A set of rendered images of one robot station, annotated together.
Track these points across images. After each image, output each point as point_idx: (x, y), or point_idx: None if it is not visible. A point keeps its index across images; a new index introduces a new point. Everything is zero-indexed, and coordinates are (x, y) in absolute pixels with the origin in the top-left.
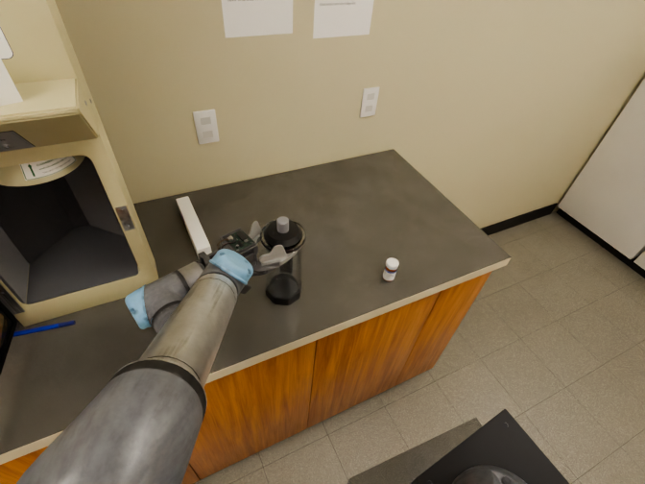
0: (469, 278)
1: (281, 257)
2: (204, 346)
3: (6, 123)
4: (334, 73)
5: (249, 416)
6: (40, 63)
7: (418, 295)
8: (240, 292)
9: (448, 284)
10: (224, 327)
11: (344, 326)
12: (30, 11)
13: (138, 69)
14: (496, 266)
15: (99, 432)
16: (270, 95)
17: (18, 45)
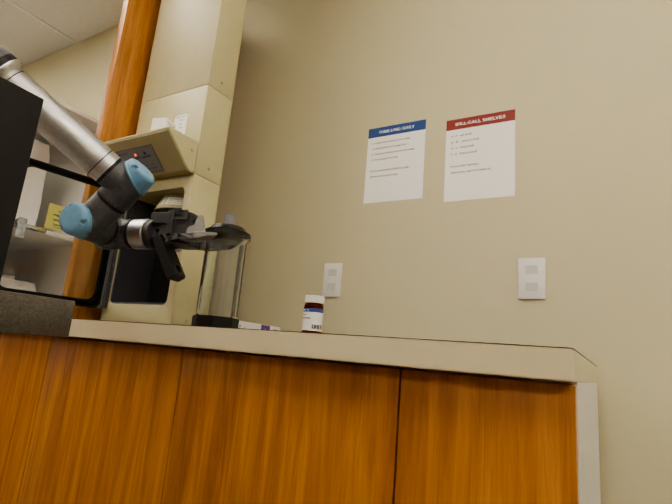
0: (438, 365)
1: (199, 231)
2: (40, 90)
3: (147, 134)
4: (471, 237)
5: None
6: (190, 137)
7: (311, 340)
8: (164, 270)
9: (377, 348)
10: (66, 123)
11: (197, 340)
12: (197, 115)
13: (300, 226)
14: (524, 362)
15: None
16: (395, 255)
17: (188, 129)
